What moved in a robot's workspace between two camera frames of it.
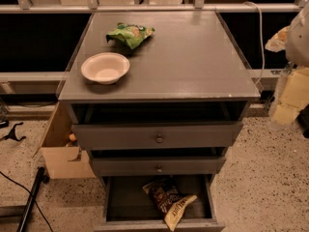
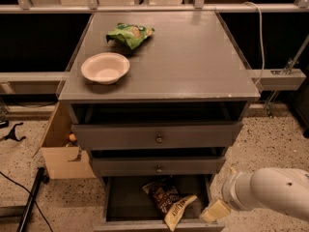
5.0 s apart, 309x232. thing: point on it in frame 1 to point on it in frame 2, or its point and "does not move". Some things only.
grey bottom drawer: (129, 208) does not move
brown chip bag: (172, 202) does not move
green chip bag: (131, 35) does not move
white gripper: (298, 45) to (230, 189)
